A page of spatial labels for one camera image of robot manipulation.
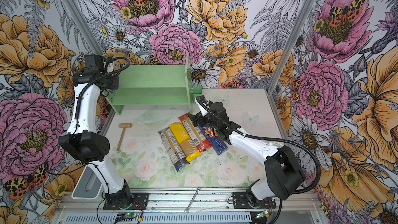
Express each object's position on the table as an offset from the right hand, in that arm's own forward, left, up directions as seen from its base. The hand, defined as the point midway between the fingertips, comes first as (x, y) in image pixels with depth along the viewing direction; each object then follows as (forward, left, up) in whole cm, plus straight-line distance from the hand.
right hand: (196, 114), depth 83 cm
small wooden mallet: (+6, +48, -18) cm, 52 cm away
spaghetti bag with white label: (-10, +14, -18) cm, 25 cm away
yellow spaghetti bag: (-12, +5, -17) cm, 21 cm away
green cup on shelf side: (+31, 0, -13) cm, 34 cm away
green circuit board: (-42, +33, -20) cm, 57 cm away
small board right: (-42, -30, -21) cm, 56 cm away
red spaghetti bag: (-7, -2, -18) cm, 19 cm away
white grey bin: (-29, +52, -15) cm, 62 cm away
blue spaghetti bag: (-5, -8, -16) cm, 19 cm away
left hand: (+11, +43, +11) cm, 46 cm away
